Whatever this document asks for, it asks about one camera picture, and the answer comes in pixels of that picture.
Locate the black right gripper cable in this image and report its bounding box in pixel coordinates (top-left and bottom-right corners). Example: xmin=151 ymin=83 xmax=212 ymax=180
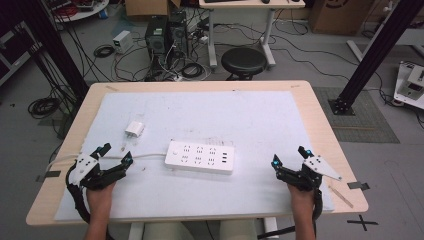
xmin=311 ymin=187 xmax=324 ymax=222

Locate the black round stool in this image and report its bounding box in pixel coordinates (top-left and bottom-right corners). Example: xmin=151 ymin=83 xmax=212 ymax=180
xmin=220 ymin=46 xmax=268 ymax=81

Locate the black tape cross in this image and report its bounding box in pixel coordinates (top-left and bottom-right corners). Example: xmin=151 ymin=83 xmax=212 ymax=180
xmin=346 ymin=214 xmax=380 ymax=232

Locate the white device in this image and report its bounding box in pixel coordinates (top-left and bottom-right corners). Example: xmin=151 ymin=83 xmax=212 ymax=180
xmin=392 ymin=61 xmax=424 ymax=111

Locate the white table mat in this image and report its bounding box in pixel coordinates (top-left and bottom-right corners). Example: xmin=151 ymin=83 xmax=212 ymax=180
xmin=53 ymin=90 xmax=336 ymax=222

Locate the round white table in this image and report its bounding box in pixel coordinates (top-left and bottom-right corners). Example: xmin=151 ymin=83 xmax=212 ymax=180
xmin=42 ymin=0 xmax=111 ymax=23

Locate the black tape piece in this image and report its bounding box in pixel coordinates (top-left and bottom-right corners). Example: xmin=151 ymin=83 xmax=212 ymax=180
xmin=35 ymin=170 xmax=62 ymax=183
xmin=346 ymin=181 xmax=371 ymax=191

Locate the black computer tower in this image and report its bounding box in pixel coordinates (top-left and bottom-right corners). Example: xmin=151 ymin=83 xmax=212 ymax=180
xmin=144 ymin=15 xmax=170 ymax=73
xmin=167 ymin=11 xmax=190 ymax=60

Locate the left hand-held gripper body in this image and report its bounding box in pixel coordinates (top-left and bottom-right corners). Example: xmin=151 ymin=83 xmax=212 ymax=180
xmin=68 ymin=153 xmax=118 ymax=192

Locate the person's left hand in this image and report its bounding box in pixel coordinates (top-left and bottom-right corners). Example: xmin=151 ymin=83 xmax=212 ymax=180
xmin=85 ymin=181 xmax=117 ymax=215

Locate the grey floor mat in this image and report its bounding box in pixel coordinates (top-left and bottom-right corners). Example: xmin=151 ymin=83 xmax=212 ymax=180
xmin=312 ymin=86 xmax=401 ymax=145

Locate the person's right hand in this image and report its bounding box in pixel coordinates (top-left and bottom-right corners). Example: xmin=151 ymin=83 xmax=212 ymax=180
xmin=287 ymin=184 xmax=316 ymax=215

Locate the large cardboard box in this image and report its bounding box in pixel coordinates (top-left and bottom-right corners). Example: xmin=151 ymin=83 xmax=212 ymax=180
xmin=309 ymin=0 xmax=375 ymax=36

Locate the white power supply box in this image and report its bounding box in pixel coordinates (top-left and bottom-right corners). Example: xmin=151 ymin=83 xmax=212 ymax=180
xmin=112 ymin=30 xmax=135 ymax=55

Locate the coil of black cable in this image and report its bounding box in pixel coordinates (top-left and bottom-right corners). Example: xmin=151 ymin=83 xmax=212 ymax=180
xmin=27 ymin=96 xmax=62 ymax=120
xmin=92 ymin=44 xmax=116 ymax=59
xmin=181 ymin=62 xmax=205 ymax=80

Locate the white desk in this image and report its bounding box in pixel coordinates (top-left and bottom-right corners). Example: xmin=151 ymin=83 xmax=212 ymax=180
xmin=198 ymin=0 xmax=307 ymax=70

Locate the black metal stand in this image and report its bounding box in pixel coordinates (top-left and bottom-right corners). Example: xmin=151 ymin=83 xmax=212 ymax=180
xmin=12 ymin=0 xmax=90 ymax=98
xmin=327 ymin=0 xmax=424 ymax=116

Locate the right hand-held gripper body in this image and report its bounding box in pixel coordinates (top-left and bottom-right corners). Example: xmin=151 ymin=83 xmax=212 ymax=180
xmin=275 ymin=155 xmax=343 ymax=193

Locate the white charger plug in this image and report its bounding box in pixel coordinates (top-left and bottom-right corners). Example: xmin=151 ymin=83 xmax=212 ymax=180
xmin=124 ymin=120 xmax=146 ymax=139

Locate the wooden stick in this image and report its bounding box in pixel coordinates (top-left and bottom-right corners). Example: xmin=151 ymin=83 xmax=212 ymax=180
xmin=327 ymin=185 xmax=355 ymax=209

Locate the white power strip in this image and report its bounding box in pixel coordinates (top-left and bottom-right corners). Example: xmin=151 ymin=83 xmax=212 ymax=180
xmin=164 ymin=139 xmax=236 ymax=176

